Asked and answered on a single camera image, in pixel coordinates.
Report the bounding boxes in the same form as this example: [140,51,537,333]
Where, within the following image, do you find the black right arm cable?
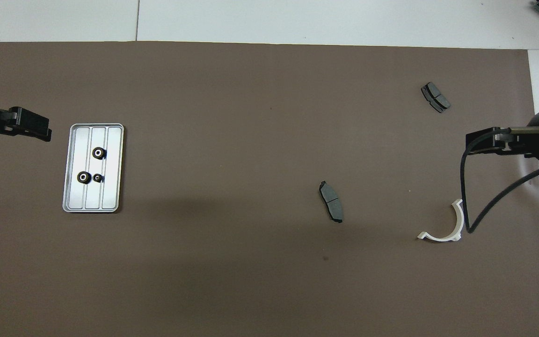
[459,127,539,234]

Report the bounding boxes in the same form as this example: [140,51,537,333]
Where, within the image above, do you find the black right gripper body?
[489,126,532,155]

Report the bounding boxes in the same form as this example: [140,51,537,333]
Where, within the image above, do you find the long grey brake pad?
[319,181,344,224]

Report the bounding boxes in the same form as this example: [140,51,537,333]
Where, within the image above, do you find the silver metal tray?
[62,123,124,213]

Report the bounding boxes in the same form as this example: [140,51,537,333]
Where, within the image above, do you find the short grey brake pad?
[421,82,451,114]

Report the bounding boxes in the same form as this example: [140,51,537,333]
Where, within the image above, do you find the white semicircular clamp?
[417,199,465,242]

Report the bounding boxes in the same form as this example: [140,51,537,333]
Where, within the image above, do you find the brown table mat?
[0,41,539,337]

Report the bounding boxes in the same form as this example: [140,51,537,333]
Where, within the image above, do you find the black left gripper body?
[0,107,41,141]

